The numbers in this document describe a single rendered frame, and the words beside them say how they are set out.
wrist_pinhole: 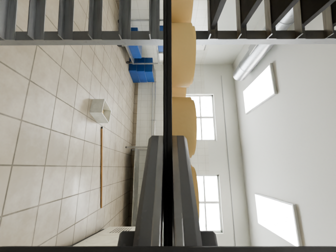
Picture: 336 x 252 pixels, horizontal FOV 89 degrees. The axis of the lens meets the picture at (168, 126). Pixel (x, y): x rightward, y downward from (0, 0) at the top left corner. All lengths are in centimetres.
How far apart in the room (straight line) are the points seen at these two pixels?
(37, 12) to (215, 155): 461
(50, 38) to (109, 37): 18
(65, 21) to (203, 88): 486
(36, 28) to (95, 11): 19
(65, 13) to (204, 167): 450
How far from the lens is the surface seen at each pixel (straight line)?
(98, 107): 240
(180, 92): 19
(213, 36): 61
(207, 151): 487
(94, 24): 66
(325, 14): 79
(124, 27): 63
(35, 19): 75
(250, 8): 59
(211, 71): 569
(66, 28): 69
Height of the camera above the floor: 100
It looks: level
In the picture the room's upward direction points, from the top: 90 degrees clockwise
